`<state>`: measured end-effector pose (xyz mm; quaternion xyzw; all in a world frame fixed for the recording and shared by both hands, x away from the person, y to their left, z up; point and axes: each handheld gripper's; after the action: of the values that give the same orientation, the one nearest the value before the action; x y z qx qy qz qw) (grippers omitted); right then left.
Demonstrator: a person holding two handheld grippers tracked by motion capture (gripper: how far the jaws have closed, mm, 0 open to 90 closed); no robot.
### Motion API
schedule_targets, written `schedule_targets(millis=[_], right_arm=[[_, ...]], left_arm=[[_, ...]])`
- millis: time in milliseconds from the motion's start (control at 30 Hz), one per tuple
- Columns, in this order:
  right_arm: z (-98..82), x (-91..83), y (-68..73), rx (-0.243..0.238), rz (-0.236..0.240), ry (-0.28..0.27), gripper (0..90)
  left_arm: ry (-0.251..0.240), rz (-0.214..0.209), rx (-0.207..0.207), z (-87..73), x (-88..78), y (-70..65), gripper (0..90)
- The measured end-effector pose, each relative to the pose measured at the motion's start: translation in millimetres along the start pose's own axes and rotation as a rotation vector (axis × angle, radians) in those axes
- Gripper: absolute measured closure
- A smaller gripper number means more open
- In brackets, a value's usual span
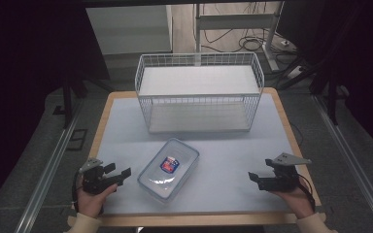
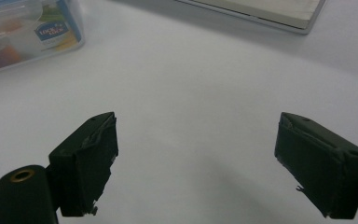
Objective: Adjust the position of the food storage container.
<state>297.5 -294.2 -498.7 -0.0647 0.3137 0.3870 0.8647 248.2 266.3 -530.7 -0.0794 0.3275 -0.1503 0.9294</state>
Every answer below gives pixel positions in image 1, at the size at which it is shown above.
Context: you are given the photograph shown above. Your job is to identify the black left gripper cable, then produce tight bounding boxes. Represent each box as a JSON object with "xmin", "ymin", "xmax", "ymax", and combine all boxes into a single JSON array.
[{"xmin": 71, "ymin": 170, "xmax": 83, "ymax": 214}]

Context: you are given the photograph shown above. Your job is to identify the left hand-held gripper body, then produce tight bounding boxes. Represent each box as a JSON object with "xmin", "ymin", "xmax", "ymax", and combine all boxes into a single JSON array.
[{"xmin": 79, "ymin": 157, "xmax": 119, "ymax": 196}]

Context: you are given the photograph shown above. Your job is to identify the black floor cables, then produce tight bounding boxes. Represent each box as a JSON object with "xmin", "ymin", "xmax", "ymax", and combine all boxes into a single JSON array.
[{"xmin": 195, "ymin": 2, "xmax": 305, "ymax": 82}]

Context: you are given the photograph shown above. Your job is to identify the clear plastic lidded container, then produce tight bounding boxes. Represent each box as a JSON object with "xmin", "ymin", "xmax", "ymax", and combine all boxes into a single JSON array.
[{"xmin": 137, "ymin": 137, "xmax": 201, "ymax": 204}]

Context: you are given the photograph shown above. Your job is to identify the aluminium floor rail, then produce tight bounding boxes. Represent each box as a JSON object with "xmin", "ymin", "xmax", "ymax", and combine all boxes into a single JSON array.
[
  {"xmin": 14, "ymin": 99, "xmax": 85, "ymax": 233},
  {"xmin": 312, "ymin": 94, "xmax": 373, "ymax": 233}
]

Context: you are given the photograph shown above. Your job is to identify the person's right hand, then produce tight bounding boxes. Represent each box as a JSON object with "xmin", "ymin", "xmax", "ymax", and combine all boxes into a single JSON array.
[{"xmin": 269, "ymin": 183, "xmax": 316, "ymax": 220}]

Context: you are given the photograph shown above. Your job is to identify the white power strip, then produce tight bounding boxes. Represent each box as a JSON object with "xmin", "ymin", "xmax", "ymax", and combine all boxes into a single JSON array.
[{"xmin": 286, "ymin": 65, "xmax": 306, "ymax": 81}]

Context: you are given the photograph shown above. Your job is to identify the person's left hand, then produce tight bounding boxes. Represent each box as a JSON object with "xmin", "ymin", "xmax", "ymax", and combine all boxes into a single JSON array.
[{"xmin": 75, "ymin": 176, "xmax": 119, "ymax": 219}]

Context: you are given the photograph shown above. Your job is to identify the pale blue table mat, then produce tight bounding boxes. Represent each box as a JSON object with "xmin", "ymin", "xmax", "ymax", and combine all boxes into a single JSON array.
[{"xmin": 96, "ymin": 93, "xmax": 305, "ymax": 216}]

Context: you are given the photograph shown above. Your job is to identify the white cabinet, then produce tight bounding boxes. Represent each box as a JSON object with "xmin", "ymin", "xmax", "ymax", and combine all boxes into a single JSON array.
[{"xmin": 85, "ymin": 4, "xmax": 174, "ymax": 56}]

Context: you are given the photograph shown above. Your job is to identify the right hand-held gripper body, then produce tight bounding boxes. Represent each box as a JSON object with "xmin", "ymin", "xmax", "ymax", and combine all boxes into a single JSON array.
[{"xmin": 257, "ymin": 152, "xmax": 313, "ymax": 192}]

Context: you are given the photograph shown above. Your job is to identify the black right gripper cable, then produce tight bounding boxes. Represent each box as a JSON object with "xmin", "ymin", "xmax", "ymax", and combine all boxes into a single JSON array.
[{"xmin": 296, "ymin": 174, "xmax": 317, "ymax": 213}]

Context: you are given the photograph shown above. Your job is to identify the white metal stand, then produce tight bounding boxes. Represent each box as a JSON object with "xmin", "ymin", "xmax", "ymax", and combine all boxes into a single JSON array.
[{"xmin": 193, "ymin": 1, "xmax": 287, "ymax": 73}]

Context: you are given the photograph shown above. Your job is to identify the white wire basket shelf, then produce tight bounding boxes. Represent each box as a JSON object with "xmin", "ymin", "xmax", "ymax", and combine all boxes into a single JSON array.
[{"xmin": 134, "ymin": 51, "xmax": 266, "ymax": 135}]

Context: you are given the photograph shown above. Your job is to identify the black stand legs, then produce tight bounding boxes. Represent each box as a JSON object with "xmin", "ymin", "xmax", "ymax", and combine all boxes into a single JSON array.
[
  {"xmin": 277, "ymin": 54, "xmax": 351, "ymax": 126},
  {"xmin": 53, "ymin": 71, "xmax": 115, "ymax": 130}
]

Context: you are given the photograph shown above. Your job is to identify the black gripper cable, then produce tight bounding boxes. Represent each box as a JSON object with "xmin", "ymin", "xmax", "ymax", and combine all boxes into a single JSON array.
[
  {"xmin": 296, "ymin": 174, "xmax": 317, "ymax": 213},
  {"xmin": 71, "ymin": 170, "xmax": 83, "ymax": 214}
]

